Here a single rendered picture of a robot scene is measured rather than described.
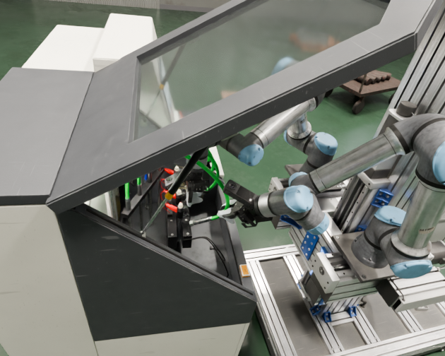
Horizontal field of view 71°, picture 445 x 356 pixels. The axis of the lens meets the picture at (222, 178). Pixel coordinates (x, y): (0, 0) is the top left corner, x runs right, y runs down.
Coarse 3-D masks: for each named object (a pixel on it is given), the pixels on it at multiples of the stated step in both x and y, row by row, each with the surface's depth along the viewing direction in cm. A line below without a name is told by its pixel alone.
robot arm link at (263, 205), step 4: (268, 192) 95; (260, 196) 95; (264, 196) 94; (260, 200) 94; (264, 200) 93; (260, 204) 94; (264, 204) 92; (260, 208) 94; (264, 208) 93; (268, 208) 92; (264, 212) 93; (268, 212) 92; (268, 216) 94; (272, 216) 94
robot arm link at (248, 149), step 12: (300, 108) 110; (312, 108) 114; (264, 120) 109; (276, 120) 107; (288, 120) 108; (252, 132) 105; (264, 132) 105; (276, 132) 107; (228, 144) 106; (240, 144) 103; (252, 144) 102; (264, 144) 105; (240, 156) 103; (252, 156) 101
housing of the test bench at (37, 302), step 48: (48, 48) 140; (96, 48) 148; (0, 96) 96; (48, 96) 100; (0, 144) 78; (48, 144) 81; (0, 192) 66; (48, 192) 68; (0, 240) 73; (48, 240) 76; (0, 288) 84; (48, 288) 88; (0, 336) 99; (48, 336) 104
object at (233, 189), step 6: (228, 180) 100; (228, 186) 98; (234, 186) 98; (240, 186) 100; (228, 192) 98; (234, 192) 98; (240, 192) 98; (246, 192) 99; (252, 192) 100; (234, 198) 99; (240, 198) 98; (246, 198) 98; (252, 198) 98; (246, 204) 98; (252, 204) 97
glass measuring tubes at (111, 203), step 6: (108, 192) 116; (114, 192) 118; (108, 198) 117; (114, 198) 119; (108, 204) 118; (114, 204) 120; (120, 204) 136; (108, 210) 121; (114, 210) 122; (120, 210) 138; (114, 216) 124; (120, 216) 135
